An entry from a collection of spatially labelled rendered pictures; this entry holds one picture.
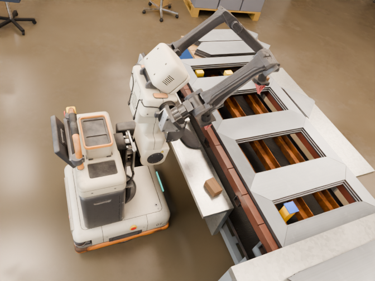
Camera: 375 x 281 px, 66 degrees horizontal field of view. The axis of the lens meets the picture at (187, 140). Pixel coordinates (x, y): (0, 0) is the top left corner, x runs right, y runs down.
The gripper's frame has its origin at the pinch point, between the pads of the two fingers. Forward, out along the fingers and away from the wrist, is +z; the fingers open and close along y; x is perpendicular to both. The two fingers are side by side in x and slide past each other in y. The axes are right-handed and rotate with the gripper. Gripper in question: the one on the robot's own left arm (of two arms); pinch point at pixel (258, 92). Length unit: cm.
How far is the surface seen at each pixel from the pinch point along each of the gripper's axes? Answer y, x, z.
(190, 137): -1, 50, 27
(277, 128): -19.6, -6.2, 18.5
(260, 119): -9.8, 1.5, 15.8
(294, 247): -99, 46, 17
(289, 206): -73, 24, 28
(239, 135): -19.8, 24.5, 17.8
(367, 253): -111, 18, 19
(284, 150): -25.3, -13.6, 34.8
